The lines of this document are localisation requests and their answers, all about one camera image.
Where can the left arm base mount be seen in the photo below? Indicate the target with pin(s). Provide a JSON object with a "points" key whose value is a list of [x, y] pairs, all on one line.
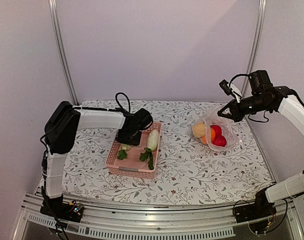
{"points": [[56, 208]]}

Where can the orange tangerine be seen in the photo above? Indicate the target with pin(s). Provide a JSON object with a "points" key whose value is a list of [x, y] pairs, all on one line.
{"points": [[208, 138]]}

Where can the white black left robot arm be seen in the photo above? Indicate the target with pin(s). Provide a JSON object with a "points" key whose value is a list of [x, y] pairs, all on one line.
{"points": [[63, 130]]}

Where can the yellow peach fruit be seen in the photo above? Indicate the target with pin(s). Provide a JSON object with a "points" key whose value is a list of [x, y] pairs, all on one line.
{"points": [[199, 129]]}

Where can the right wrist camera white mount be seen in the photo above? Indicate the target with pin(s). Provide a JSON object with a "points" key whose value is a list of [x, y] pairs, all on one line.
{"points": [[231, 90]]}

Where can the left aluminium frame post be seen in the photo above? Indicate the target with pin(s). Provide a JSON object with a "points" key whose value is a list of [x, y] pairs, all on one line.
{"points": [[61, 50]]}

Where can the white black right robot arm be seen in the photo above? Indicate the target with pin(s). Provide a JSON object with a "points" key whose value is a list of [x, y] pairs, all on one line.
{"points": [[265, 97]]}

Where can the pink plastic basket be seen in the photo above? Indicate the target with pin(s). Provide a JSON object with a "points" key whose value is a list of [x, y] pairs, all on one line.
{"points": [[131, 166]]}

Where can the right aluminium frame post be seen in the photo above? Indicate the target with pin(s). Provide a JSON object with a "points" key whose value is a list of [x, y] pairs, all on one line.
{"points": [[257, 34]]}

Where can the red apple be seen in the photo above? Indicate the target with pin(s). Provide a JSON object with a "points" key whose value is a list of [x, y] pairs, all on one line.
{"points": [[217, 129]]}

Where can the white eggplant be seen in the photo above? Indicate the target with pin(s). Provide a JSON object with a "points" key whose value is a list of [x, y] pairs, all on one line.
{"points": [[153, 139]]}

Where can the clear zip top bag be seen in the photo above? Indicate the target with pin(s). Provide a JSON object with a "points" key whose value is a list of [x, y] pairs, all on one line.
{"points": [[210, 118]]}

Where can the floral patterned table mat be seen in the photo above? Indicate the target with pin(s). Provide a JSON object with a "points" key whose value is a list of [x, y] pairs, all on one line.
{"points": [[187, 171]]}

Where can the red pomegranate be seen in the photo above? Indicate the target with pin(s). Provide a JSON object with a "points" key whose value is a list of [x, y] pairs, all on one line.
{"points": [[219, 141]]}

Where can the pale ridged gourd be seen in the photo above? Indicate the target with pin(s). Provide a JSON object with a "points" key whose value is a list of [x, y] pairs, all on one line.
{"points": [[125, 147]]}

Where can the aluminium front rail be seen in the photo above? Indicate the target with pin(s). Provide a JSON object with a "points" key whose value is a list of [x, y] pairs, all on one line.
{"points": [[112, 220]]}

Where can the aluminium frame post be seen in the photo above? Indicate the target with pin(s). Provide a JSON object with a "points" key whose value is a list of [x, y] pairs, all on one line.
{"points": [[61, 50], [257, 34]]}

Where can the green leafy vegetable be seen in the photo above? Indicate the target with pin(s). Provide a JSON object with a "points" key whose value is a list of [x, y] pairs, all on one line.
{"points": [[147, 156], [122, 154]]}

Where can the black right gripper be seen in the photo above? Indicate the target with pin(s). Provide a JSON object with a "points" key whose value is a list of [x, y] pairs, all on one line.
{"points": [[236, 114]]}

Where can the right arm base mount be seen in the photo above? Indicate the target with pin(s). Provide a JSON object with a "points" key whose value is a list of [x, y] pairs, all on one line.
{"points": [[244, 211]]}

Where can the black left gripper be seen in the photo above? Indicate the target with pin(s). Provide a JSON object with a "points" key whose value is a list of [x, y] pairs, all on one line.
{"points": [[121, 139]]}

